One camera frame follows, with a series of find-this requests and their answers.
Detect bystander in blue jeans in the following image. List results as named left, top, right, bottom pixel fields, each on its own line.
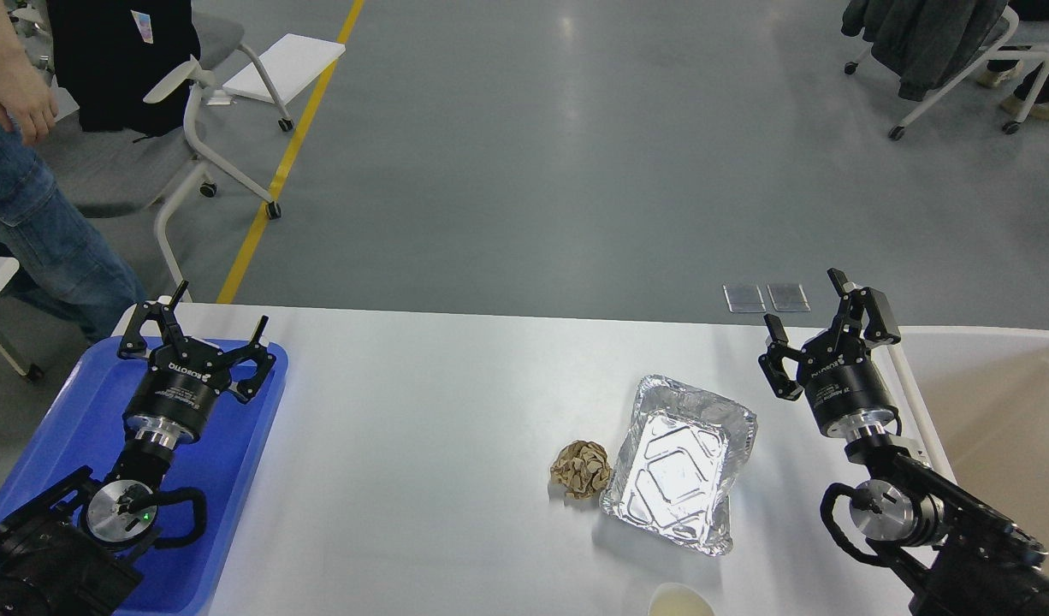
left=0, top=1, right=146, bottom=343

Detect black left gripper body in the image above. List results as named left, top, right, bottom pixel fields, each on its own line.
left=122, top=339, right=238, bottom=446

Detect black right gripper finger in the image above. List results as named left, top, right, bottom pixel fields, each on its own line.
left=827, top=268, right=903, bottom=353
left=758, top=313, right=805, bottom=401

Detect left floor socket plate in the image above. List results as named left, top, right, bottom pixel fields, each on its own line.
left=723, top=284, right=766, bottom=313

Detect aluminium foil tray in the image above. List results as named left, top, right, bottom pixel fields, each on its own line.
left=600, top=375, right=758, bottom=556

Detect white foam board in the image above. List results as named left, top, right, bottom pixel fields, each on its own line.
left=222, top=33, right=346, bottom=104

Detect crumpled brown paper ball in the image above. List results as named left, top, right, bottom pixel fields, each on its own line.
left=549, top=440, right=612, bottom=500

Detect blue plastic tray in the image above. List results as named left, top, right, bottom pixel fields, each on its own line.
left=0, top=338, right=288, bottom=615

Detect white chair with coat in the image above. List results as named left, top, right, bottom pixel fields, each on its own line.
left=845, top=4, right=1049, bottom=141

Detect grey office chair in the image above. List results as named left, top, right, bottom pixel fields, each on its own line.
left=37, top=1, right=282, bottom=283

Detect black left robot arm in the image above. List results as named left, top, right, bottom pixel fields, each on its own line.
left=0, top=283, right=288, bottom=615

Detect right floor socket plate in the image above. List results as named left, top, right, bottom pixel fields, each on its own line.
left=767, top=283, right=811, bottom=313

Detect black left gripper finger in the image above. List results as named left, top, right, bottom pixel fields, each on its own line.
left=208, top=316, right=277, bottom=404
left=117, top=281, right=189, bottom=359

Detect white paper cup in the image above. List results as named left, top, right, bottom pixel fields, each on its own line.
left=646, top=583, right=715, bottom=616

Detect black jacket on chair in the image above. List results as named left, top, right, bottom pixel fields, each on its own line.
left=46, top=1, right=201, bottom=136

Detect dark grey coat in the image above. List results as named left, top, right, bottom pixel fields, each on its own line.
left=841, top=1, right=1007, bottom=102

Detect bystander hand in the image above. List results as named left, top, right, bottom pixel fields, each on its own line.
left=0, top=57, right=58, bottom=145

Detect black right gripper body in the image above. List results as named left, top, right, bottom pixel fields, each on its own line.
left=796, top=332, right=897, bottom=438

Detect seated person legs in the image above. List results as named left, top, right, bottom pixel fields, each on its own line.
left=975, top=1, right=1049, bottom=121

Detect floor socket plate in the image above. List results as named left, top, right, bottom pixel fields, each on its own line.
left=723, top=284, right=766, bottom=313
left=767, top=283, right=811, bottom=313

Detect beige plastic bin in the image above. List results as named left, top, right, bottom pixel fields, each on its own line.
left=899, top=326, right=1049, bottom=572

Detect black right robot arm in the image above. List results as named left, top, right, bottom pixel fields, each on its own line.
left=758, top=268, right=1049, bottom=615

